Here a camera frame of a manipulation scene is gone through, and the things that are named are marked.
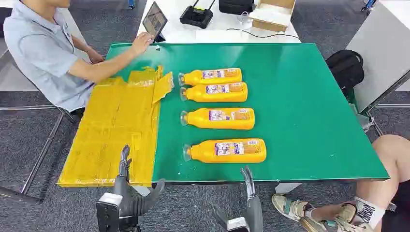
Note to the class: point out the white tilted panel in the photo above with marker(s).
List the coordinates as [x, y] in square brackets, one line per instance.
[381, 54]

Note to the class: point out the metal desk frame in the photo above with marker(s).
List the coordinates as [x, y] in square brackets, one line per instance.
[41, 150]

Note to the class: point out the orange drink bottle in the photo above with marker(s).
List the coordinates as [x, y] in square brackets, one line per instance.
[221, 119]
[211, 76]
[227, 151]
[217, 93]

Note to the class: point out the person's right hand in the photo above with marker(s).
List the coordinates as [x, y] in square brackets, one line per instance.
[142, 43]

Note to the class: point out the person's left hand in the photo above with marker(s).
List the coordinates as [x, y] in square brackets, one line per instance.
[95, 57]

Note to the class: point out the yellow sheet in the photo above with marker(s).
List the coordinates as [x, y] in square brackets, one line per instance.
[112, 128]

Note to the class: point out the black backpack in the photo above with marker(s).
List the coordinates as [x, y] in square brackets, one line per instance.
[346, 69]

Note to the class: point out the blue object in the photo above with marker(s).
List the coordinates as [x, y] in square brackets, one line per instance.
[131, 4]
[368, 4]

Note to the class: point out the black bag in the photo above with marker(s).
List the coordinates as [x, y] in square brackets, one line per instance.
[236, 6]

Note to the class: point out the white table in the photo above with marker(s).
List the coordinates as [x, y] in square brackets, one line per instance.
[179, 32]

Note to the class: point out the black tablet on stand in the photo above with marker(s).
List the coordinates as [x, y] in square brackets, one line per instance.
[154, 20]

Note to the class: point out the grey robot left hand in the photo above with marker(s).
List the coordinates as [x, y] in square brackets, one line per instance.
[131, 198]

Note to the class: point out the white printed sock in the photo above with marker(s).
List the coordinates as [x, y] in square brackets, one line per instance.
[368, 211]

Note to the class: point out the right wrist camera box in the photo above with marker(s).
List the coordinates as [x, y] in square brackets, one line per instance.
[238, 225]

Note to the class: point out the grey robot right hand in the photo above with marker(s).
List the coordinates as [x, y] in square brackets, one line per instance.
[255, 214]

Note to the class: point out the white table leg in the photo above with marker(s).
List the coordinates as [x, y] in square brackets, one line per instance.
[288, 188]
[141, 189]

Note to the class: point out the person with bare leg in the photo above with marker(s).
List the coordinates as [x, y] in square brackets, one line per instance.
[390, 166]

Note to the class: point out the open cardboard box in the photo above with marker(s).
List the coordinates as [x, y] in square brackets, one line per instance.
[272, 16]

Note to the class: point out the black device with antennas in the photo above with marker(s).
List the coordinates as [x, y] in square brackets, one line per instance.
[196, 16]

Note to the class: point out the beige sneaker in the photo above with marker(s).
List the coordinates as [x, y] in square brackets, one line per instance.
[290, 208]
[336, 222]

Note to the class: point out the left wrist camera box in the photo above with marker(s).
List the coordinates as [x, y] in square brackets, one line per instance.
[108, 211]

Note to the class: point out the seated person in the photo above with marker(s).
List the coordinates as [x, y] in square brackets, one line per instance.
[41, 54]

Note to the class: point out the green table mat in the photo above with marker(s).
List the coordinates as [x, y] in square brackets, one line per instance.
[288, 112]

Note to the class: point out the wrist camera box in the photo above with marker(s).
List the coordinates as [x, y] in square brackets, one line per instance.
[108, 211]
[238, 225]

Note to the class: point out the clear plastic cup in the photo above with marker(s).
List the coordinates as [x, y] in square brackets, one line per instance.
[245, 20]

